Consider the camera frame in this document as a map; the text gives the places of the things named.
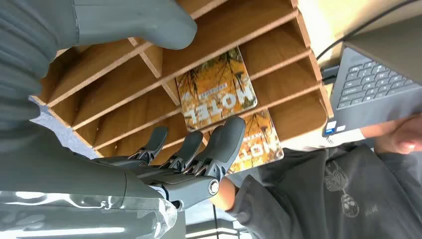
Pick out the person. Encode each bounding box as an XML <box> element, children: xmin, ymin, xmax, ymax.
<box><xmin>210</xmin><ymin>114</ymin><xmax>422</xmax><ymax>239</ymax></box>

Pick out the black laptop cable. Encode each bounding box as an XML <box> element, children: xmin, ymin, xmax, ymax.
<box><xmin>316</xmin><ymin>0</ymin><xmax>421</xmax><ymax>85</ymax></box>

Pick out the grey laptop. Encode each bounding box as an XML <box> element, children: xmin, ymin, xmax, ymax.
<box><xmin>322</xmin><ymin>14</ymin><xmax>422</xmax><ymax>137</ymax></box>

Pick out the wooden card organizer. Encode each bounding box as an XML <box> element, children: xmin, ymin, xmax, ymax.
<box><xmin>31</xmin><ymin>0</ymin><xmax>334</xmax><ymax>167</ymax></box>

